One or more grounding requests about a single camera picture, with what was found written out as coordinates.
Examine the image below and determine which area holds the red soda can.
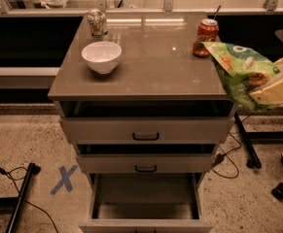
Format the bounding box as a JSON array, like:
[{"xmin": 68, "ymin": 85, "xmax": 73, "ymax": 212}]
[{"xmin": 193, "ymin": 18, "xmax": 219, "ymax": 57}]

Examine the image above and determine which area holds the middle drawer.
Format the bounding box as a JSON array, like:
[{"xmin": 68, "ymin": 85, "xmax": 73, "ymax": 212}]
[{"xmin": 76, "ymin": 144, "xmax": 216, "ymax": 174}]

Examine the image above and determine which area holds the black floor cable right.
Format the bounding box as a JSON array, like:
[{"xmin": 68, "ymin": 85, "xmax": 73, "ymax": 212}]
[{"xmin": 211, "ymin": 114, "xmax": 255, "ymax": 180}]

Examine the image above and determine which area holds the green white soda can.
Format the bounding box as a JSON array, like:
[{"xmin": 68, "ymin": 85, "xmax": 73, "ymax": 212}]
[{"xmin": 88, "ymin": 9, "xmax": 108, "ymax": 38}]

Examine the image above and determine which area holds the bottom drawer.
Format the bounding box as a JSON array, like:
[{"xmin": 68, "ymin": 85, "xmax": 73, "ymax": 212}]
[{"xmin": 79, "ymin": 173, "xmax": 212, "ymax": 233}]

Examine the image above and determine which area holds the black stand leg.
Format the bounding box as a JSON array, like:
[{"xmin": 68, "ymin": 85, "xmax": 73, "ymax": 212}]
[
  {"xmin": 0, "ymin": 163, "xmax": 41, "ymax": 233},
  {"xmin": 234, "ymin": 113, "xmax": 283, "ymax": 169}
]

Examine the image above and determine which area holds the grey drawer cabinet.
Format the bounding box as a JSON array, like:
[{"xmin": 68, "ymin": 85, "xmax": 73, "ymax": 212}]
[{"xmin": 48, "ymin": 11, "xmax": 251, "ymax": 233}]

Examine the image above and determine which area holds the black floor cable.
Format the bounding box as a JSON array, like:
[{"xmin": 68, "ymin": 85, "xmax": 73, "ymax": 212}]
[
  {"xmin": 0, "ymin": 149, "xmax": 59, "ymax": 233},
  {"xmin": 211, "ymin": 114, "xmax": 255, "ymax": 180}
]

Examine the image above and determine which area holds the white bowl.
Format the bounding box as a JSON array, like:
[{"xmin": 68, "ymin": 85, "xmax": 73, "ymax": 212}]
[{"xmin": 82, "ymin": 41, "xmax": 122, "ymax": 74}]

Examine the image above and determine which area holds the drawer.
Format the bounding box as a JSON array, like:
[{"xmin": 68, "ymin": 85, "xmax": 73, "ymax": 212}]
[
  {"xmin": 79, "ymin": 173, "xmax": 212, "ymax": 233},
  {"xmin": 76, "ymin": 144, "xmax": 216, "ymax": 174},
  {"xmin": 59, "ymin": 100, "xmax": 236, "ymax": 146}
]

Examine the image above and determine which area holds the blue tape cross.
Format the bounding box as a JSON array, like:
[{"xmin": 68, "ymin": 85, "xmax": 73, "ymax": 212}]
[{"xmin": 51, "ymin": 165, "xmax": 78, "ymax": 195}]

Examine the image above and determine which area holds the top drawer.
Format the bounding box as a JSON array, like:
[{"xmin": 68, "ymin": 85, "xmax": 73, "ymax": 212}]
[{"xmin": 59, "ymin": 100, "xmax": 236, "ymax": 146}]

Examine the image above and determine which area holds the black stand leg right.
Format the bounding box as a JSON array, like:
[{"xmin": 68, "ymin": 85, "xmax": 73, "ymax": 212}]
[{"xmin": 234, "ymin": 113, "xmax": 283, "ymax": 169}]

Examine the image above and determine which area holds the black stand leg left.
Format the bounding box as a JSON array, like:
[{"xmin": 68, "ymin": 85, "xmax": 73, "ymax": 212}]
[{"xmin": 0, "ymin": 163, "xmax": 41, "ymax": 233}]

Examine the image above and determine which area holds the green rice chip bag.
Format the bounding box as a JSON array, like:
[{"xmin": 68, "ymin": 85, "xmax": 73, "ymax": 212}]
[{"xmin": 202, "ymin": 42, "xmax": 279, "ymax": 112}]

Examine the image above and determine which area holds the black floor cable left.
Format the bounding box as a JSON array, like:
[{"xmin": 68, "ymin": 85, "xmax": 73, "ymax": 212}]
[{"xmin": 0, "ymin": 149, "xmax": 59, "ymax": 233}]

